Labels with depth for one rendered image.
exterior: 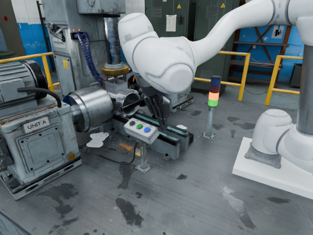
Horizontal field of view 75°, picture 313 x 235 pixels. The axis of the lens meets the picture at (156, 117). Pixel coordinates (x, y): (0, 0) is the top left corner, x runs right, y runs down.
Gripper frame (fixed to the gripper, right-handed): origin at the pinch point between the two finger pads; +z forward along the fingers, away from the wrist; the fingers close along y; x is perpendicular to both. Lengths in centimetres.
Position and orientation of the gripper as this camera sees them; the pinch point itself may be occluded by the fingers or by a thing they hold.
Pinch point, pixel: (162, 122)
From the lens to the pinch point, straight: 83.0
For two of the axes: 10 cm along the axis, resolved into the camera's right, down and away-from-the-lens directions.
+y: -7.7, -2.8, 5.8
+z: 2.3, 7.1, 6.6
